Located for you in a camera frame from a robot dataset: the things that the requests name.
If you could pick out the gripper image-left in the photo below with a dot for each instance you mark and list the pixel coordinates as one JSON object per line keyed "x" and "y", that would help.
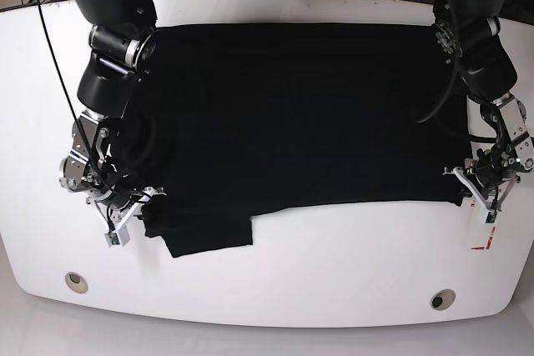
{"x": 114, "y": 210}

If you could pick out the left table cable grommet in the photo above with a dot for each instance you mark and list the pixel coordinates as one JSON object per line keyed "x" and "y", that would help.
{"x": 76, "y": 283}

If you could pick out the black arm cable image-right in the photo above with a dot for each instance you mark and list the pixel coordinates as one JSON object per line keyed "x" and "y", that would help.
{"x": 446, "y": 60}

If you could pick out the table cable grommet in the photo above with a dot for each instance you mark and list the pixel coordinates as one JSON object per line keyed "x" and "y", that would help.
{"x": 443, "y": 299}
{"x": 76, "y": 283}

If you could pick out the black arm cable image-left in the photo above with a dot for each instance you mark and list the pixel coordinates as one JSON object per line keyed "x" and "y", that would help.
{"x": 62, "y": 81}

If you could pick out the black t-shirt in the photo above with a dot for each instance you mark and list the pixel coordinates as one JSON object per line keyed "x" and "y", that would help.
{"x": 250, "y": 119}

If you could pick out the red tape rectangle marking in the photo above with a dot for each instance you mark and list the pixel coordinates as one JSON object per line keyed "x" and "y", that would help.
{"x": 481, "y": 227}

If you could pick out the right table cable grommet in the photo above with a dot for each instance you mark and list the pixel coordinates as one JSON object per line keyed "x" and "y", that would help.
{"x": 443, "y": 299}

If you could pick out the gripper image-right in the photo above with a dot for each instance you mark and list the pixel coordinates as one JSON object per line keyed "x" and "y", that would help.
{"x": 491, "y": 178}

